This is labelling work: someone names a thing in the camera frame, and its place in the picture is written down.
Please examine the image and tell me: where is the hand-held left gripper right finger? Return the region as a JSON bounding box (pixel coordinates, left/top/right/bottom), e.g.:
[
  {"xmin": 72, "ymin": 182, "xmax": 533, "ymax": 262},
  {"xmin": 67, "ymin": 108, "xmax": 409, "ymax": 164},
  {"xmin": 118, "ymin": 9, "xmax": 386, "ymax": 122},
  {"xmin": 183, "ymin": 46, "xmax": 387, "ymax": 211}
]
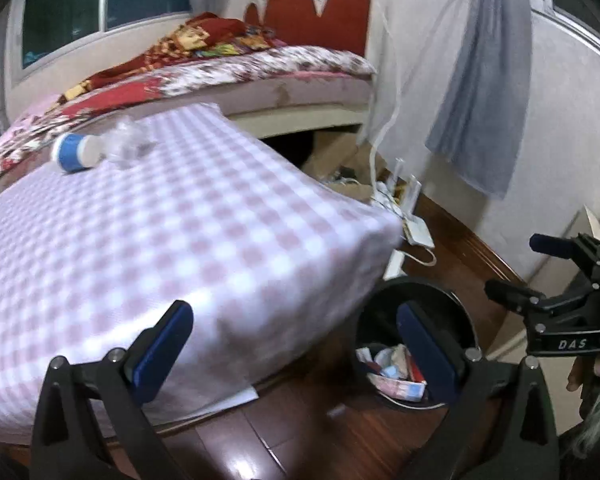
[{"xmin": 396, "ymin": 300, "xmax": 563, "ymax": 480}]

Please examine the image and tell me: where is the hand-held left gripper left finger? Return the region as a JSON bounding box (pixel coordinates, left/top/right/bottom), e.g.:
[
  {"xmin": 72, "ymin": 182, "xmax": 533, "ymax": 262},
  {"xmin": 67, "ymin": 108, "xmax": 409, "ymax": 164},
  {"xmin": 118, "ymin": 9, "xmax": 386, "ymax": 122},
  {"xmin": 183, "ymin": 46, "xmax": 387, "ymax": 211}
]
[{"xmin": 30, "ymin": 300, "xmax": 196, "ymax": 480}]

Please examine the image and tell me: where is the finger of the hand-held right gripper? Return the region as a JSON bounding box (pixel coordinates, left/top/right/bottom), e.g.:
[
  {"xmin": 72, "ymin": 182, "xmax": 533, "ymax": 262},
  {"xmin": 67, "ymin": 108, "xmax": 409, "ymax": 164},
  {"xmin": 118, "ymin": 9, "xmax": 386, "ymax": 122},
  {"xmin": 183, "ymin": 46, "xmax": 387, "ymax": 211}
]
[
  {"xmin": 529, "ymin": 232, "xmax": 588, "ymax": 262},
  {"xmin": 484, "ymin": 280, "xmax": 551, "ymax": 312}
]

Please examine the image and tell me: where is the black trash bin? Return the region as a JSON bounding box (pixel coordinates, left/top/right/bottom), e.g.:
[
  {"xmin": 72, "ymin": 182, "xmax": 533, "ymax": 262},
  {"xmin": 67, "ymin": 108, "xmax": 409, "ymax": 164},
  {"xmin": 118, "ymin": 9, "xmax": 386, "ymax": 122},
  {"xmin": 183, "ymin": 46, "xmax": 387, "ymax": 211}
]
[{"xmin": 354, "ymin": 277, "xmax": 481, "ymax": 413}]

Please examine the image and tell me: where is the person's right hand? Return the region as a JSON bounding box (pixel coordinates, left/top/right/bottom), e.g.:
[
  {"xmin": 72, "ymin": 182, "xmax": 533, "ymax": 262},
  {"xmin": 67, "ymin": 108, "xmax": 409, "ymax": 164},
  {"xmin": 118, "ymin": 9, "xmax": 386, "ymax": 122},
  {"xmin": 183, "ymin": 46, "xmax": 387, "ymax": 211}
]
[{"xmin": 566, "ymin": 344, "xmax": 600, "ymax": 395}]

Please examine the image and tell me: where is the white blue wrapper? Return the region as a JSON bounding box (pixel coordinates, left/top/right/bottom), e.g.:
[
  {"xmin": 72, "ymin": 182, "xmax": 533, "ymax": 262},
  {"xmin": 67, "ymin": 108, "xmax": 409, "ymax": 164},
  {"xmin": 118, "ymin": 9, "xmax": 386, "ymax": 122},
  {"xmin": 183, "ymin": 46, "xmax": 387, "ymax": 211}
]
[{"xmin": 374, "ymin": 345, "xmax": 409, "ymax": 379}]

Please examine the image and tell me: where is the red white snack packet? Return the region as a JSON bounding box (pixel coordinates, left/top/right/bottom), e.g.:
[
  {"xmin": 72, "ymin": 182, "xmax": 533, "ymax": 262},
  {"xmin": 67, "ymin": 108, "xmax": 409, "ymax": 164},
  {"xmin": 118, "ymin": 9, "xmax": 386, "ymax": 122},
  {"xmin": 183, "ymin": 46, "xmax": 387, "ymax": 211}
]
[{"xmin": 367, "ymin": 374, "xmax": 428, "ymax": 403}]

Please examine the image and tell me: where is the beige cardboard piece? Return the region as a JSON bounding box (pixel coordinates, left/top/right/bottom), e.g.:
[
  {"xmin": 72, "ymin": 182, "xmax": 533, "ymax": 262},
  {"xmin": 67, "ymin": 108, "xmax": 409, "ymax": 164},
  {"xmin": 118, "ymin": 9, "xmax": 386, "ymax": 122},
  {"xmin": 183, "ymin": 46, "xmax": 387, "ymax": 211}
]
[{"xmin": 582, "ymin": 204, "xmax": 600, "ymax": 242}]

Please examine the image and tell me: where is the white power adapter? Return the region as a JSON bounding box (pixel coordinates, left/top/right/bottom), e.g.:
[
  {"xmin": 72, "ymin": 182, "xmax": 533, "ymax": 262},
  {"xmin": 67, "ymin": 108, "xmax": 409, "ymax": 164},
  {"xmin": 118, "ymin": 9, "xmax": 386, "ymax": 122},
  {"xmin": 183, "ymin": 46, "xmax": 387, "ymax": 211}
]
[{"xmin": 382, "ymin": 250, "xmax": 407, "ymax": 282}]

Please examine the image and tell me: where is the pink checkered tablecloth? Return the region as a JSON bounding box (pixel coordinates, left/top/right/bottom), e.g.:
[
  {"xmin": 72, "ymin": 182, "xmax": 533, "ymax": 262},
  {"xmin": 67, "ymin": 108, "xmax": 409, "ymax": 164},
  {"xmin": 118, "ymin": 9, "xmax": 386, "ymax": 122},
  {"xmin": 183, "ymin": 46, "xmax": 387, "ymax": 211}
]
[{"xmin": 0, "ymin": 102, "xmax": 406, "ymax": 442}]

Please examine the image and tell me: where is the flat white router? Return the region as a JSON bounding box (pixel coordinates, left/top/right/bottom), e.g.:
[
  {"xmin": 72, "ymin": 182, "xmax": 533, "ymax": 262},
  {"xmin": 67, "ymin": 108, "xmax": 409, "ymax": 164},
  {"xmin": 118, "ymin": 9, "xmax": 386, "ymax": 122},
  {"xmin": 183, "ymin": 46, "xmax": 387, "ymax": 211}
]
[{"xmin": 402, "ymin": 215, "xmax": 436, "ymax": 249}]

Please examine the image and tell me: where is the white router with antennas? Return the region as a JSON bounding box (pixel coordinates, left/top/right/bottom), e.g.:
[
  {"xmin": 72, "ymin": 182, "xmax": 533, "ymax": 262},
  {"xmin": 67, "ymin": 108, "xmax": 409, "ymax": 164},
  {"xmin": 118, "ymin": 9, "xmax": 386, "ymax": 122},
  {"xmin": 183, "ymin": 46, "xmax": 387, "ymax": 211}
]
[{"xmin": 379, "ymin": 157, "xmax": 424, "ymax": 222}]

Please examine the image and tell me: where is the cardboard box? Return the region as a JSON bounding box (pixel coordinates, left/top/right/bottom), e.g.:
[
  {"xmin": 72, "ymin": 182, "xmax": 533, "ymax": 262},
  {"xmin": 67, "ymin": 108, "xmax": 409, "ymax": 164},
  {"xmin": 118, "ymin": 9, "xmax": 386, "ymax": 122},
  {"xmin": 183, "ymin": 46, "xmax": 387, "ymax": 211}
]
[{"xmin": 302, "ymin": 132, "xmax": 377, "ymax": 202}]

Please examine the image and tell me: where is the clear plastic wrap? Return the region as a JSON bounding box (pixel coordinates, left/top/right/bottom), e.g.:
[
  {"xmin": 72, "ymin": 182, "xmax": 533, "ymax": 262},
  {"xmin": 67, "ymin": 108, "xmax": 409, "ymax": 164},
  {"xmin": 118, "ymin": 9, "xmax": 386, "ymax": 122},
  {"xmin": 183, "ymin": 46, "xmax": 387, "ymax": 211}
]
[{"xmin": 100, "ymin": 117, "xmax": 154, "ymax": 169}]

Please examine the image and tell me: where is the blue white paper cup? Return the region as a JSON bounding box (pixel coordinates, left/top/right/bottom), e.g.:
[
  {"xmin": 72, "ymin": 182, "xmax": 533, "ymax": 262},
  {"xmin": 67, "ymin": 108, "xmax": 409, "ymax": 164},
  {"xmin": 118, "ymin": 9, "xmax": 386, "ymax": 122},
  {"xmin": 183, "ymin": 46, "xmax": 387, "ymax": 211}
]
[{"xmin": 50, "ymin": 132, "xmax": 104, "ymax": 175}]

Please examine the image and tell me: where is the cream bed base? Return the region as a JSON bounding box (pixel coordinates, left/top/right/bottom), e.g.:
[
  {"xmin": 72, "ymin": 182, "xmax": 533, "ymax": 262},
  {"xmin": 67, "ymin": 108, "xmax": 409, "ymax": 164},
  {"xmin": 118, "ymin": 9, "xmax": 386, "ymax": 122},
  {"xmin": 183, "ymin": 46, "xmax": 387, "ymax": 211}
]
[{"xmin": 230, "ymin": 104, "xmax": 369, "ymax": 142}]

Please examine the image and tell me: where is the pink mattress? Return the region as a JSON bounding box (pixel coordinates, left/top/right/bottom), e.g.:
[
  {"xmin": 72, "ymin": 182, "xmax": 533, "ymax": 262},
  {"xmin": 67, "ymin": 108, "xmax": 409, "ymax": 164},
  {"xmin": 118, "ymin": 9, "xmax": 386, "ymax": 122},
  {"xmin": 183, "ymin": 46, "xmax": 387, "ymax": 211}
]
[{"xmin": 220, "ymin": 72, "xmax": 374, "ymax": 121}]

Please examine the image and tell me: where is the bed with floral blanket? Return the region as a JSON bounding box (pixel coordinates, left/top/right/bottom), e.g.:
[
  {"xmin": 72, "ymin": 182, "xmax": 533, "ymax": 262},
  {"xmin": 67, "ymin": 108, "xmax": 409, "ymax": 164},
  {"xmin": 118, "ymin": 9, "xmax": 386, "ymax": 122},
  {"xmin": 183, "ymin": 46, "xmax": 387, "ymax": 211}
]
[{"xmin": 0, "ymin": 45, "xmax": 378, "ymax": 193}]

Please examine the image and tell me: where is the red printed blanket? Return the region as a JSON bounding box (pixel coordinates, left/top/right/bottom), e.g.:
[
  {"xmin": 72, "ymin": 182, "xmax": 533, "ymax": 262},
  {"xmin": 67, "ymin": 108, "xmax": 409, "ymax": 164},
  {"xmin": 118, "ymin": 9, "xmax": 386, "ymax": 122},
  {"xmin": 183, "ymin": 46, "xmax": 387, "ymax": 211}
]
[{"xmin": 60, "ymin": 12, "xmax": 286, "ymax": 102}]

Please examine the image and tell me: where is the red padded headboard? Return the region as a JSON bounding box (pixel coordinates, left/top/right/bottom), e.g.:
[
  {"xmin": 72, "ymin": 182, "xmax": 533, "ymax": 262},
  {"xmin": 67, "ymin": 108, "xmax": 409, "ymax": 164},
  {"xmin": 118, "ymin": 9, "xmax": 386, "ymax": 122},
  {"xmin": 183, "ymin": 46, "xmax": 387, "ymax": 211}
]
[{"xmin": 244, "ymin": 0, "xmax": 372, "ymax": 58}]

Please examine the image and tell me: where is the white power cable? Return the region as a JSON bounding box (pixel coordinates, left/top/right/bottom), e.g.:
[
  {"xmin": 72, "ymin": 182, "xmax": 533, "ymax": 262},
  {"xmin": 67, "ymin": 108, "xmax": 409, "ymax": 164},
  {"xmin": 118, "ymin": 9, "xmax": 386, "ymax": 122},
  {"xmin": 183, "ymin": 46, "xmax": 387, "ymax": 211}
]
[{"xmin": 364, "ymin": 10, "xmax": 402, "ymax": 202}]

